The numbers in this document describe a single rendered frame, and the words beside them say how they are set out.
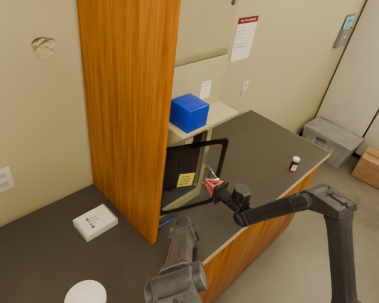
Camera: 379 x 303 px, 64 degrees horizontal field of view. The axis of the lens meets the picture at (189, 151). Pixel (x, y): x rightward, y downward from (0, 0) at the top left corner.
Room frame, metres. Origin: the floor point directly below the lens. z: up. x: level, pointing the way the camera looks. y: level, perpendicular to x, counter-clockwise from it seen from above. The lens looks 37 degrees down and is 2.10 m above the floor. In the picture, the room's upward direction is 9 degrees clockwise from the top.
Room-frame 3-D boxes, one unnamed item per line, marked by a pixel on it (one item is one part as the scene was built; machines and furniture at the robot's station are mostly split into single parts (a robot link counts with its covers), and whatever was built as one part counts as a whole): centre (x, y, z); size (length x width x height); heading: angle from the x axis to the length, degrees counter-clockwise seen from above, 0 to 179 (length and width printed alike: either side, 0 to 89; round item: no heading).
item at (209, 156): (1.00, -0.03, 1.19); 0.30 x 0.01 x 0.40; 120
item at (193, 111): (0.94, 0.02, 1.56); 0.10 x 0.10 x 0.09; 50
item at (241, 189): (0.85, -0.24, 1.24); 0.12 x 0.09 x 0.11; 35
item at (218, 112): (1.01, -0.03, 1.46); 0.32 x 0.11 x 0.10; 140
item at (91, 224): (0.86, 0.37, 0.96); 0.16 x 0.12 x 0.04; 141
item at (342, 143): (3.17, -1.67, 0.17); 0.60 x 0.42 x 0.33; 48
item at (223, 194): (0.92, -0.18, 1.20); 0.07 x 0.07 x 0.10; 49
